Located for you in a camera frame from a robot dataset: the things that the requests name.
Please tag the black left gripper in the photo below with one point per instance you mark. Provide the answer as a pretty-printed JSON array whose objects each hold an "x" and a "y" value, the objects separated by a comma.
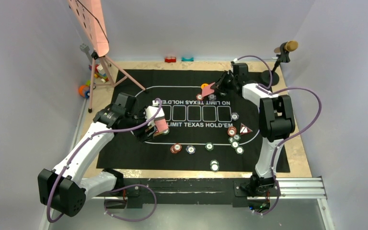
[{"x": 141, "y": 135}]

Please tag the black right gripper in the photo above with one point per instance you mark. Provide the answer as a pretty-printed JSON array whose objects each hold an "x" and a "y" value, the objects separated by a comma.
[{"x": 219, "y": 85}]

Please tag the red playing card box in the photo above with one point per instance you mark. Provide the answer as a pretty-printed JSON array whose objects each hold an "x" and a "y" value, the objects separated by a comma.
[{"x": 156, "y": 127}]

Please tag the red-backed card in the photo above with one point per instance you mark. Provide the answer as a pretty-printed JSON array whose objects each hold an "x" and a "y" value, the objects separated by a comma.
[{"x": 208, "y": 90}]

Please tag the red chips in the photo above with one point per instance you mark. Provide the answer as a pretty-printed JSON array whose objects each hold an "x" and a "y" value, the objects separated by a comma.
[
  {"x": 232, "y": 131},
  {"x": 199, "y": 97}
]

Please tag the red chip stack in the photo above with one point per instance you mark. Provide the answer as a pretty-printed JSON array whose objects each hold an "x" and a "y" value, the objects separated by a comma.
[{"x": 175, "y": 148}]

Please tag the blue chip stack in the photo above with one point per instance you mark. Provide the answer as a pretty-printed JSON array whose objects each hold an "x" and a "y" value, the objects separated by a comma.
[{"x": 190, "y": 149}]

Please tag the green chips group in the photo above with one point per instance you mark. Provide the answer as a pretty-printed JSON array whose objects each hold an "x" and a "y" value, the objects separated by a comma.
[{"x": 234, "y": 142}]

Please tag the green chip stack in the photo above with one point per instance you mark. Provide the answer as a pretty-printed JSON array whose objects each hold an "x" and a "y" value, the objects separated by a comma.
[{"x": 209, "y": 146}]

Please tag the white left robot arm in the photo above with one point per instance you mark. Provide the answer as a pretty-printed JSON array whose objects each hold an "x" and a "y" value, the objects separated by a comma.
[{"x": 64, "y": 190}]

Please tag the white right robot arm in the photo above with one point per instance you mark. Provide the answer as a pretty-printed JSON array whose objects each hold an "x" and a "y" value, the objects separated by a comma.
[{"x": 276, "y": 122}]

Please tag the black poker table mat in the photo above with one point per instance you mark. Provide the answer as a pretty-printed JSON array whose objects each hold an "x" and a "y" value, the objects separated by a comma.
[{"x": 191, "y": 122}]

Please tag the red triangular spade marker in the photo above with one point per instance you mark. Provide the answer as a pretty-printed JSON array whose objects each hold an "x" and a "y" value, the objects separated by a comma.
[{"x": 244, "y": 129}]

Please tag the teal toy block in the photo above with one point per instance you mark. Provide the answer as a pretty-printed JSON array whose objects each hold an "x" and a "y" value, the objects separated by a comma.
[{"x": 187, "y": 59}]

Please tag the red toy block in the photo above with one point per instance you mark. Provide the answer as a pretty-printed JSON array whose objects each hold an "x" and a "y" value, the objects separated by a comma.
[{"x": 170, "y": 59}]

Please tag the gold microphone on stand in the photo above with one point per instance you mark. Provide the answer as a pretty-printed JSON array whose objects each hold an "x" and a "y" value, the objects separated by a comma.
[{"x": 282, "y": 54}]

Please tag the colourful toy block pile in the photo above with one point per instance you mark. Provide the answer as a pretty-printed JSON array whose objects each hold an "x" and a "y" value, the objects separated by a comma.
[{"x": 100, "y": 73}]

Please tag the pink music stand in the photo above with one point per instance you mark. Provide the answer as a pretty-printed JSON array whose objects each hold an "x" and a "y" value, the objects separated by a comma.
[{"x": 89, "y": 14}]

